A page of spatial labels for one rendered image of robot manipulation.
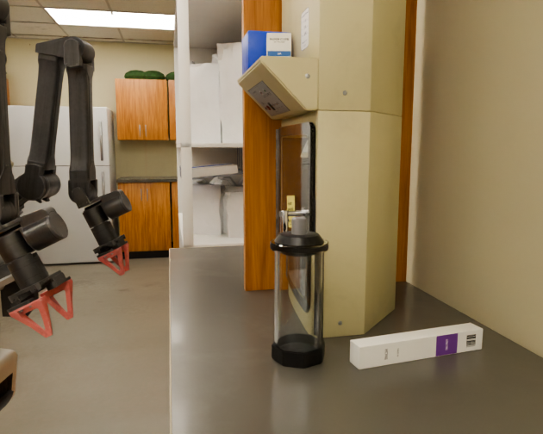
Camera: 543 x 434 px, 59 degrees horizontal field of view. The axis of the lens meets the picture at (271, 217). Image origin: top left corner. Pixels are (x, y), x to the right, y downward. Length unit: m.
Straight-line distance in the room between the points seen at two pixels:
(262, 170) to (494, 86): 0.60
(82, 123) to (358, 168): 0.77
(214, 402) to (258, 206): 0.66
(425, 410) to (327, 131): 0.53
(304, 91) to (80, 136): 0.69
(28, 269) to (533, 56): 1.07
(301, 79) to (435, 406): 0.62
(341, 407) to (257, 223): 0.67
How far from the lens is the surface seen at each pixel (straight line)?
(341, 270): 1.02
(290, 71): 0.97
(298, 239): 0.85
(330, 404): 0.81
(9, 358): 1.48
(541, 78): 1.12
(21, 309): 1.00
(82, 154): 1.42
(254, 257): 1.35
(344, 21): 1.02
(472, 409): 0.85
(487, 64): 1.26
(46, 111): 1.45
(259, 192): 1.33
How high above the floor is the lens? 1.34
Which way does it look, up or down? 8 degrees down
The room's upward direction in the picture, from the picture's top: straight up
